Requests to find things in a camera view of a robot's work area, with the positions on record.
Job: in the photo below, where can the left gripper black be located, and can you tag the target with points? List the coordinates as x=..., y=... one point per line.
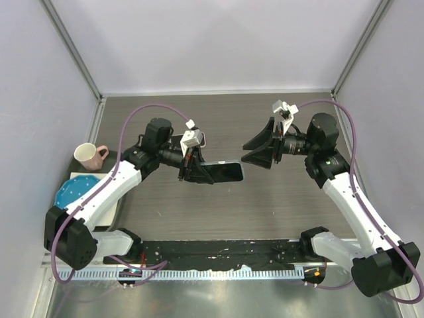
x=191, y=168

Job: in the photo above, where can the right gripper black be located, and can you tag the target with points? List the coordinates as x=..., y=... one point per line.
x=264, y=157

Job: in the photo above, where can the clear phone case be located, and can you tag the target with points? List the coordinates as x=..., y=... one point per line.
x=223, y=171

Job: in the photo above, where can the black smartphone gold edge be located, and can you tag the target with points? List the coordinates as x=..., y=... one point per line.
x=175, y=139

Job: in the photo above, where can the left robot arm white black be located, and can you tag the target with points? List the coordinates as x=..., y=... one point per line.
x=69, y=232

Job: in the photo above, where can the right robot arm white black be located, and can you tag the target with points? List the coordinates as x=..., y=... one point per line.
x=380, y=261

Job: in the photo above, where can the dark green tray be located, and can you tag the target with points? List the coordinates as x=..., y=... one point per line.
x=114, y=155

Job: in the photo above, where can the white square plate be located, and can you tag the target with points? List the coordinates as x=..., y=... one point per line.
x=107, y=220

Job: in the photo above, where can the pink mug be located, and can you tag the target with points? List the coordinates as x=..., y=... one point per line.
x=90, y=156

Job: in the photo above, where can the blue dotted plate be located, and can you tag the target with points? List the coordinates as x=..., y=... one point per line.
x=73, y=189

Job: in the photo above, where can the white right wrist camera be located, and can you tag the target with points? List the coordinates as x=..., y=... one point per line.
x=287, y=112

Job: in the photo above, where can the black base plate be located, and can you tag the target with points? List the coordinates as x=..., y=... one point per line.
x=224, y=255

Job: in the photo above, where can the slotted cable duct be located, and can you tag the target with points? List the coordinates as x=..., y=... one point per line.
x=245, y=273

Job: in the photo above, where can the right aluminium corner post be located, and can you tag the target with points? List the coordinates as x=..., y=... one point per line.
x=365, y=37

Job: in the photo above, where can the aluminium corner post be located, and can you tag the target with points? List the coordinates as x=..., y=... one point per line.
x=70, y=46
x=365, y=37

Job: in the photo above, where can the left aluminium corner post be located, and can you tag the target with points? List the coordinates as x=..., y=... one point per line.
x=70, y=46

